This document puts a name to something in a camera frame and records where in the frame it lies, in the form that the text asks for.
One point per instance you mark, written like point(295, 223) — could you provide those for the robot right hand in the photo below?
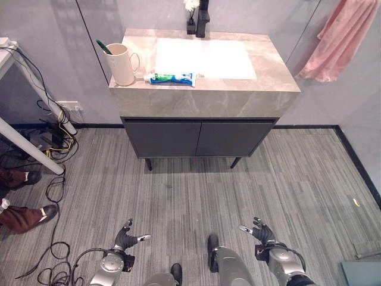
point(262, 232)

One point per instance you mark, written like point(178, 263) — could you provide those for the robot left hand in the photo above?
point(127, 236)

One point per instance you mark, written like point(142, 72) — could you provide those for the marble sink vanity cabinet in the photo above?
point(202, 98)

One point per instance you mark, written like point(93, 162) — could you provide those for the beige plastic cup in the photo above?
point(120, 64)

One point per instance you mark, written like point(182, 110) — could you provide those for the white sink basin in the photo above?
point(205, 59)

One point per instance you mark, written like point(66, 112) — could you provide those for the pink towel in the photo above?
point(339, 41)

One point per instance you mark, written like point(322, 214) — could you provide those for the robot right leg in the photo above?
point(229, 262)

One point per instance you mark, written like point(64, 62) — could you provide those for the robot leg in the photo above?
point(229, 262)
point(166, 277)

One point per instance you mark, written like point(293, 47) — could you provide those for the robot left leg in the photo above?
point(166, 277)

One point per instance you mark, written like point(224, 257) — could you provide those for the yellow floor scrap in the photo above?
point(356, 202)

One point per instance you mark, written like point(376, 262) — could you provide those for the person's leg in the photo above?
point(26, 217)
point(19, 178)

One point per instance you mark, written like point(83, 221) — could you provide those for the teal box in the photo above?
point(361, 272)

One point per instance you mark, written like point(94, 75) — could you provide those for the black power strip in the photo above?
point(56, 135)

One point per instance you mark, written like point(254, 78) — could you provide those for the white table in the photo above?
point(26, 119)

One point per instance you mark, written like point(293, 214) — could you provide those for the blue green toothpaste tube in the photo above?
point(172, 78)

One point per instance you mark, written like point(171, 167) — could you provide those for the green toothbrush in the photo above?
point(103, 47)

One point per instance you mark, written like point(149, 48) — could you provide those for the black faucet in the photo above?
point(203, 18)

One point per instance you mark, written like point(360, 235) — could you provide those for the black vase with white flowers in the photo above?
point(191, 15)

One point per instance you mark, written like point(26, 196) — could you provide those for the wall power outlet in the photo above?
point(70, 105)

